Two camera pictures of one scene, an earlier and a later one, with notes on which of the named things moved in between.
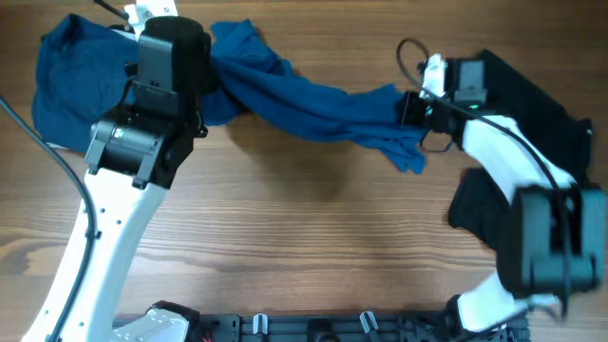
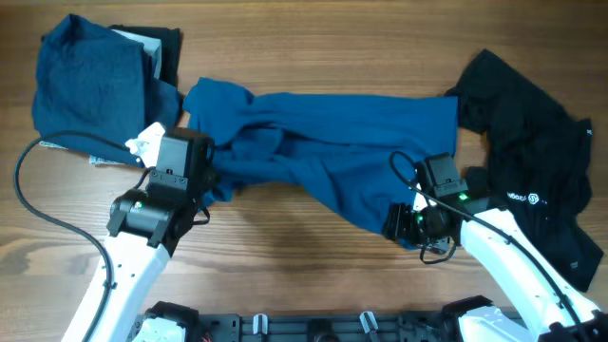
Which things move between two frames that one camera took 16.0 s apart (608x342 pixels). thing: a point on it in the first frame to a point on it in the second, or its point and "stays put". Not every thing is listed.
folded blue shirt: [82, 79] stays put
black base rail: [348, 327] stays put
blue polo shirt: [250, 79] to [360, 150]
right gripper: [409, 108] to [398, 223]
